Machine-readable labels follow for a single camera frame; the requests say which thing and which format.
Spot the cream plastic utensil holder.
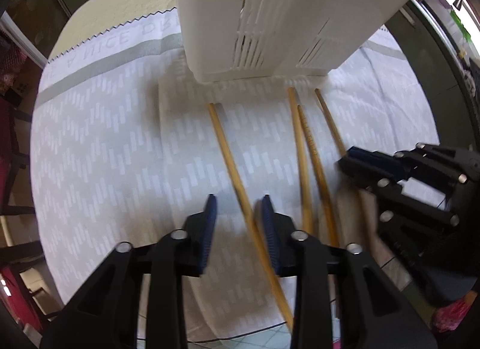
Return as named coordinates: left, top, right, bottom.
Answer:
left=176, top=0, right=408, bottom=83

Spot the light bamboo chopstick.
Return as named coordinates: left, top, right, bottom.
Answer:
left=287, top=87, right=314, bottom=234
left=208, top=102, right=294, bottom=333

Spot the white chevron table cloth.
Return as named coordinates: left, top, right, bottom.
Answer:
left=31, top=11, right=439, bottom=342

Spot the pink patterned sleeve forearm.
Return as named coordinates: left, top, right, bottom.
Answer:
left=431, top=290, right=478, bottom=333

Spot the brown wooden chopstick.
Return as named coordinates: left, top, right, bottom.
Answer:
left=297, top=105, right=340, bottom=247
left=314, top=88, right=380, bottom=252

